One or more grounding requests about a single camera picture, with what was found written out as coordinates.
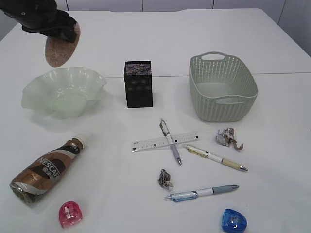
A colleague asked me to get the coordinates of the blue and white pen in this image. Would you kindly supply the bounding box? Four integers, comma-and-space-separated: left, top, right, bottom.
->
165, 185, 239, 202

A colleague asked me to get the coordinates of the large paper ball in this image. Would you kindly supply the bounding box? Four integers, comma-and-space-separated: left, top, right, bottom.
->
215, 128, 244, 151

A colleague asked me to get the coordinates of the grey-green plastic woven basket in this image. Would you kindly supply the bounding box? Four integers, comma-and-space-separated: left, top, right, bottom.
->
189, 52, 258, 122

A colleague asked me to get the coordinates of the black mesh pen holder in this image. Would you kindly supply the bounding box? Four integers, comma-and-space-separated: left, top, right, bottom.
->
123, 61, 153, 108

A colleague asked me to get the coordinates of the brown Nescafe coffee bottle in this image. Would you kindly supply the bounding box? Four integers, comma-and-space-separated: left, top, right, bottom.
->
9, 134, 87, 205

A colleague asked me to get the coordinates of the small paper ball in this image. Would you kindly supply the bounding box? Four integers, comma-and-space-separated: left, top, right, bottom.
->
157, 169, 173, 191

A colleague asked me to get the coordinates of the clear plastic ruler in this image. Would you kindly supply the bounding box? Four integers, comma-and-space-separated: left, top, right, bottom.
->
131, 131, 200, 154

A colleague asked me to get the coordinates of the beige and white pen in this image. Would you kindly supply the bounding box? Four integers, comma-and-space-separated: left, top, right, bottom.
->
183, 144, 248, 172

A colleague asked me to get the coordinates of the grey and white pen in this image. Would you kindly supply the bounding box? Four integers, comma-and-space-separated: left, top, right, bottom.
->
159, 119, 182, 166

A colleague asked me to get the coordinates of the pink pencil sharpener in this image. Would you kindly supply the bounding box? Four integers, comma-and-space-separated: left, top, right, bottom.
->
59, 201, 83, 229

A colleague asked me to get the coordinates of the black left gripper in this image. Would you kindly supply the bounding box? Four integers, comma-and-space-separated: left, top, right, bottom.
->
0, 0, 77, 43

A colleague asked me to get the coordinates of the blue pencil sharpener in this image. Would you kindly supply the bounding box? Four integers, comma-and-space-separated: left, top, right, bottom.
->
222, 209, 247, 233

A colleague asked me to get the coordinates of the pale green wavy glass plate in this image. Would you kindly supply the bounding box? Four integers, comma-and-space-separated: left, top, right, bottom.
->
21, 67, 107, 119

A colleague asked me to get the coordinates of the sugared bread loaf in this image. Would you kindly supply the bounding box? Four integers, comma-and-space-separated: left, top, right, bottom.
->
45, 23, 81, 68

